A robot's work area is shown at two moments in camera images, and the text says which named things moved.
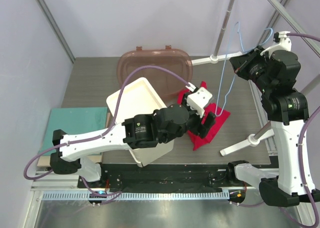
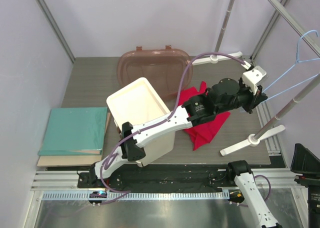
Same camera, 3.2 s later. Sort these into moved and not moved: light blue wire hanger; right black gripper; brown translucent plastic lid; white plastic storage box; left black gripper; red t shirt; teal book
Moved: left black gripper; right black gripper; light blue wire hanger
Not moved: white plastic storage box; brown translucent plastic lid; red t shirt; teal book
